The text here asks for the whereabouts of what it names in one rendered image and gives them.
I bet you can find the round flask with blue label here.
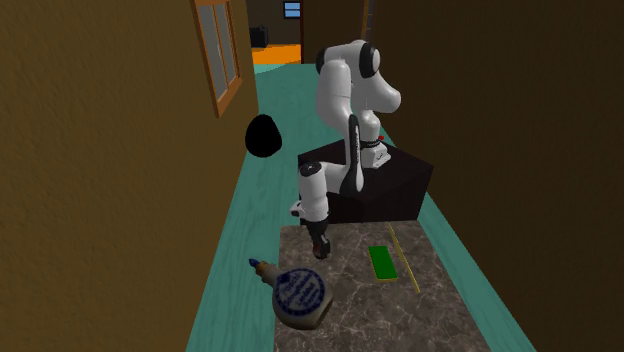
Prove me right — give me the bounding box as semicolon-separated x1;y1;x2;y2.
248;258;335;331

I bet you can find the green flat block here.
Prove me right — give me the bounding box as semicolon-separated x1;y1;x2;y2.
367;245;399;283

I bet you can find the black robot stand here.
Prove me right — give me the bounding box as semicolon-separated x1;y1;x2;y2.
297;138;435;225

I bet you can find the thin yellow stick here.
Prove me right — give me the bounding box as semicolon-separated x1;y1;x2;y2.
386;222;421;295

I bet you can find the black egg-shaped object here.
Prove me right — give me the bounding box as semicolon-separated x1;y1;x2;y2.
244;113;283;159

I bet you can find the dark armchair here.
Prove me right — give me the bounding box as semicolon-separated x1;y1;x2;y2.
249;25;270;49

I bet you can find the wooden framed window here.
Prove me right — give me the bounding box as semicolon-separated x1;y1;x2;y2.
189;0;244;119

